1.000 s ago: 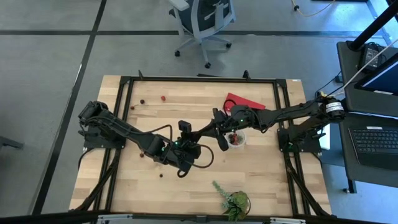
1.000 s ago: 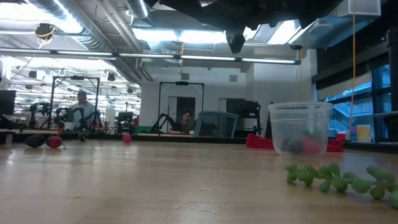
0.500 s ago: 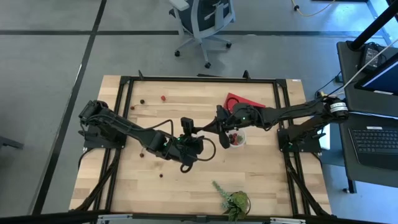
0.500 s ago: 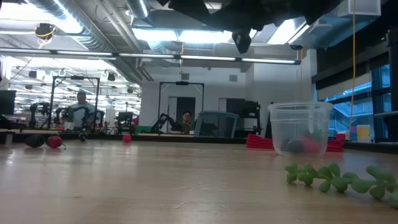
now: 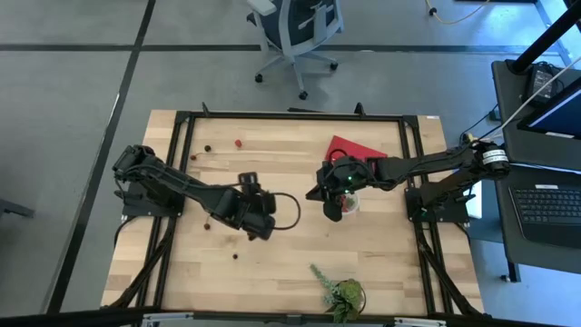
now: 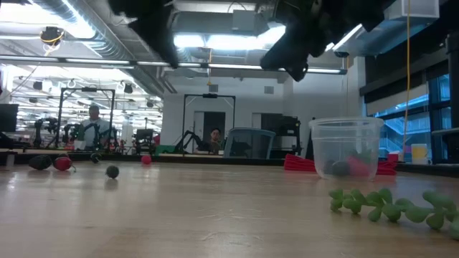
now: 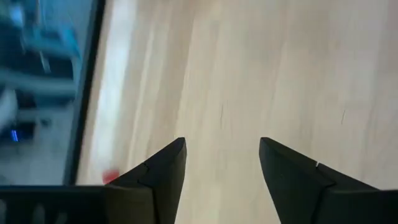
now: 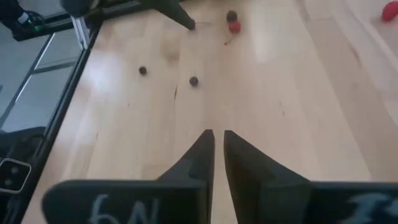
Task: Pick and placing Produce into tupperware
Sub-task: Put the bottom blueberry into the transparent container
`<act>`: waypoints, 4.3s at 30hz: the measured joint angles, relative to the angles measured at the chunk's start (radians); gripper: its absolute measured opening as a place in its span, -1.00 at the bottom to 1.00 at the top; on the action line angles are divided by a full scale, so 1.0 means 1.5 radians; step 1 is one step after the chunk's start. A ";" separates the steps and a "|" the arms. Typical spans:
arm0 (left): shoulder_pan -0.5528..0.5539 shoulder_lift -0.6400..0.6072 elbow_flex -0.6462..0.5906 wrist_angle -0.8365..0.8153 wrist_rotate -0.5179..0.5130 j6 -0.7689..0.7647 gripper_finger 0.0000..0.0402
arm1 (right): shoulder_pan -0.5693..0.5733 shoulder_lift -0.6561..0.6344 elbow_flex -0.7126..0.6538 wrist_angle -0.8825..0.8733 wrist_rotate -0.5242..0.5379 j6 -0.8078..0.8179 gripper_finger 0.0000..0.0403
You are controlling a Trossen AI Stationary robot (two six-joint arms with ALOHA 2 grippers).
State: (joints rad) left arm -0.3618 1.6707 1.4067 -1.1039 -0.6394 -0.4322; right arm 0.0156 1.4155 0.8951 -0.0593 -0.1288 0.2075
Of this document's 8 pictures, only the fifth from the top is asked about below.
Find artificial green succulent plant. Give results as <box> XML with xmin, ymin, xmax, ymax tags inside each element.
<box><xmin>309</xmin><ymin>263</ymin><xmax>367</xmax><ymax>324</ymax></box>

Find black computer monitor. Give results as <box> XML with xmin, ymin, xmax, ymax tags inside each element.
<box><xmin>517</xmin><ymin>76</ymin><xmax>581</xmax><ymax>141</ymax></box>

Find white mesh office chair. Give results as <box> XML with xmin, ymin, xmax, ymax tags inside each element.
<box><xmin>244</xmin><ymin>0</ymin><xmax>345</xmax><ymax>101</ymax></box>

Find black aluminium table frame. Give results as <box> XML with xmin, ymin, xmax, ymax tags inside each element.
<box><xmin>102</xmin><ymin>102</ymin><xmax>485</xmax><ymax>327</ymax></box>

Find black laptop keyboard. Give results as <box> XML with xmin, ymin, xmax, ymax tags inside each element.
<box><xmin>507</xmin><ymin>183</ymin><xmax>581</xmax><ymax>250</ymax></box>

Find white slanted cable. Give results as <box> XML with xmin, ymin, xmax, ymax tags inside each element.
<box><xmin>494</xmin><ymin>54</ymin><xmax>581</xmax><ymax>135</ymax></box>

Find black side table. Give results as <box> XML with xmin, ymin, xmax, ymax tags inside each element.
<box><xmin>491</xmin><ymin>58</ymin><xmax>581</xmax><ymax>282</ymax></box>

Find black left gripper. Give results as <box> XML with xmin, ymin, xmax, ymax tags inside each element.
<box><xmin>236</xmin><ymin>193</ymin><xmax>278</xmax><ymax>241</ymax></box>

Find black power adapter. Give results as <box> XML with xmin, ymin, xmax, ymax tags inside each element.
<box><xmin>526</xmin><ymin>62</ymin><xmax>564</xmax><ymax>106</ymax></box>

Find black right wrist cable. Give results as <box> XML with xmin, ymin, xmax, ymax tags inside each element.
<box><xmin>327</xmin><ymin>148</ymin><xmax>349</xmax><ymax>167</ymax></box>

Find yellow hanging cable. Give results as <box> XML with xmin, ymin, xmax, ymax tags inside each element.
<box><xmin>424</xmin><ymin>0</ymin><xmax>491</xmax><ymax>26</ymax></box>

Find grey furniture leg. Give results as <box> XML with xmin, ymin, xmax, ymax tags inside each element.
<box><xmin>0</xmin><ymin>197</ymin><xmax>35</xmax><ymax>219</ymax></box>

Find red folded cloth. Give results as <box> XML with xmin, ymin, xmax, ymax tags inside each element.
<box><xmin>324</xmin><ymin>134</ymin><xmax>389</xmax><ymax>164</ymax></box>

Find black metal pole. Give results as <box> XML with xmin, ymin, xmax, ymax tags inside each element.
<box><xmin>510</xmin><ymin>0</ymin><xmax>581</xmax><ymax>74</ymax></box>

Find clear plastic tupperware cup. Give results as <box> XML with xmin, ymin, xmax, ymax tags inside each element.
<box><xmin>340</xmin><ymin>190</ymin><xmax>361</xmax><ymax>215</ymax></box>

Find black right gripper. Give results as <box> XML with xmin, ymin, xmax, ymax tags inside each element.
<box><xmin>305</xmin><ymin>156</ymin><xmax>376</xmax><ymax>223</ymax></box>

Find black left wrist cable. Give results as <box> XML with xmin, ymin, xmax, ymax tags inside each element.
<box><xmin>270</xmin><ymin>192</ymin><xmax>302</xmax><ymax>231</ymax></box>

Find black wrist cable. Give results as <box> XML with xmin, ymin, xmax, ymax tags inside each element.
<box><xmin>270</xmin><ymin>192</ymin><xmax>302</xmax><ymax>231</ymax></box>
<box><xmin>327</xmin><ymin>148</ymin><xmax>349</xmax><ymax>167</ymax></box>

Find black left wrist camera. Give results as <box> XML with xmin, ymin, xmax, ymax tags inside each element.
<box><xmin>238</xmin><ymin>171</ymin><xmax>261</xmax><ymax>196</ymax></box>

